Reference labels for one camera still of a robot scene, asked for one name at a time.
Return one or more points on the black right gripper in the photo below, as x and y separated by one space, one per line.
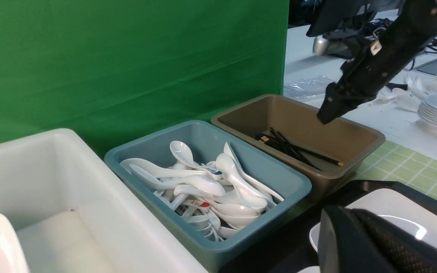
372 69

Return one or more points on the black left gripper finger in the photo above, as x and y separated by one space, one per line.
358 241

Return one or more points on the large white square plate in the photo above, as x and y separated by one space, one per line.
402 212

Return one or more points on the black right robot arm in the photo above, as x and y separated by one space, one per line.
344 20

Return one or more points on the brown plastic chopstick bin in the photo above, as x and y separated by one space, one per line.
335 150

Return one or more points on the black chopsticks in bin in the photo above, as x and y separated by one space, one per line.
278 141

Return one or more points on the green checkered table mat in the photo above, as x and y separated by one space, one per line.
393 162

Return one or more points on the teal plastic spoon bin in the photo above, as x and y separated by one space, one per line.
207 142

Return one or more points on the pile of white spoons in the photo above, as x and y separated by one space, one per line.
218 198

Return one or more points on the green backdrop cloth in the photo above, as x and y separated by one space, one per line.
116 70

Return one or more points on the large white plastic tub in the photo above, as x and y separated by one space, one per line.
72 214

